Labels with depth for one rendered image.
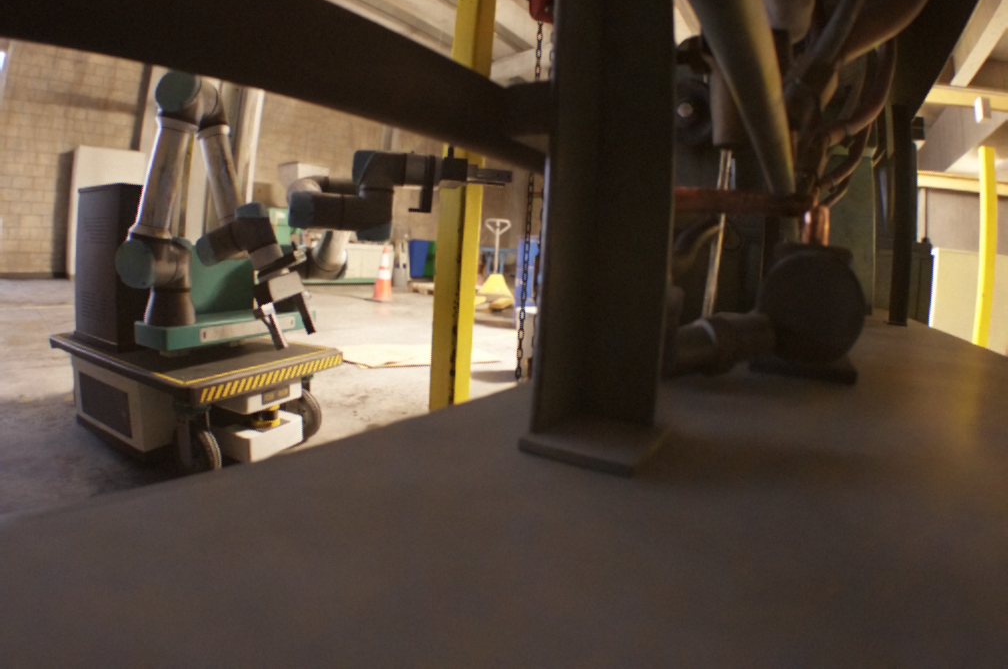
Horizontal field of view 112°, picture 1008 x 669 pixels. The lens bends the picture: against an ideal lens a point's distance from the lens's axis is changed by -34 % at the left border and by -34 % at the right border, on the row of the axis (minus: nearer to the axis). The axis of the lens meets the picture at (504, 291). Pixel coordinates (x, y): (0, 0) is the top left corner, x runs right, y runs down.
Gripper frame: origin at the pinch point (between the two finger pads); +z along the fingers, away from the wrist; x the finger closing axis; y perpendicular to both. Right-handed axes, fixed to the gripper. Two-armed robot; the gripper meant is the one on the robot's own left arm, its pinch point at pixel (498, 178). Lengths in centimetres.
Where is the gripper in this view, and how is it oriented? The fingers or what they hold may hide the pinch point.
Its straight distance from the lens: 112.6
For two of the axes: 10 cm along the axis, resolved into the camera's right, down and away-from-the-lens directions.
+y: 0.7, -10.0, -0.7
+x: -2.6, -0.8, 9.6
